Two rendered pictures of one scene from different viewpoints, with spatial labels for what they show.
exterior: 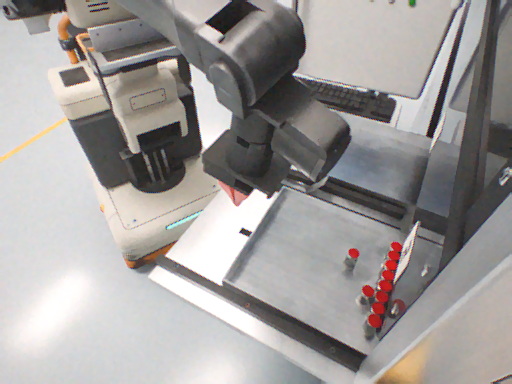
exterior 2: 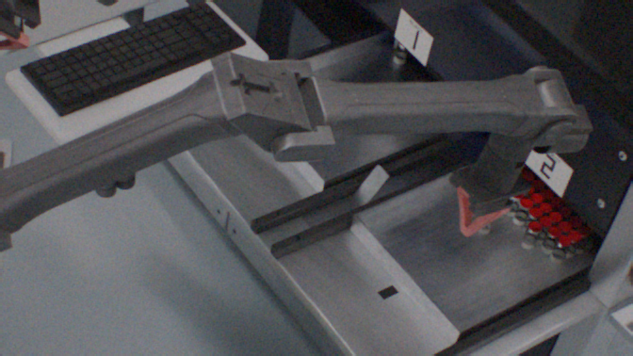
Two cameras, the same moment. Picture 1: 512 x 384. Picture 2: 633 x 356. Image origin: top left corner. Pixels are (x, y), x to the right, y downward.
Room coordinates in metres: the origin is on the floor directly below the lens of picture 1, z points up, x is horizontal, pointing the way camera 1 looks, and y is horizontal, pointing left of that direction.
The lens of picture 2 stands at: (0.16, 1.23, 2.31)
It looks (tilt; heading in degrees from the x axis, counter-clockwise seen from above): 45 degrees down; 288
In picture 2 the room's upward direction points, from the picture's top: 12 degrees clockwise
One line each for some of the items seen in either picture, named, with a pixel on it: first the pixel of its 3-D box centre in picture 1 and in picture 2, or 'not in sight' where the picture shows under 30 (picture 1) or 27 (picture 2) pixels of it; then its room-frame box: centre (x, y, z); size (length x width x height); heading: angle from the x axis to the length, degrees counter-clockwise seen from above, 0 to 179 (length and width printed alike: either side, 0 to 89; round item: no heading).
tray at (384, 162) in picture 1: (379, 160); (359, 106); (0.60, -0.31, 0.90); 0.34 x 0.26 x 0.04; 62
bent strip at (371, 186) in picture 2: (296, 178); (345, 197); (0.53, -0.10, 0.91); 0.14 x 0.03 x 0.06; 61
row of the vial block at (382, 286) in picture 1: (382, 286); (527, 217); (0.26, -0.23, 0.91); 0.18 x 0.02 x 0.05; 151
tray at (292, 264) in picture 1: (335, 267); (485, 238); (0.30, -0.15, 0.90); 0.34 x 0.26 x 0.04; 62
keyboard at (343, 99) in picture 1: (336, 96); (137, 53); (1.03, -0.29, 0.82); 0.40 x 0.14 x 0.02; 65
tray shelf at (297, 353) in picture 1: (328, 202); (383, 195); (0.49, -0.17, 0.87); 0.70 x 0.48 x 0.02; 152
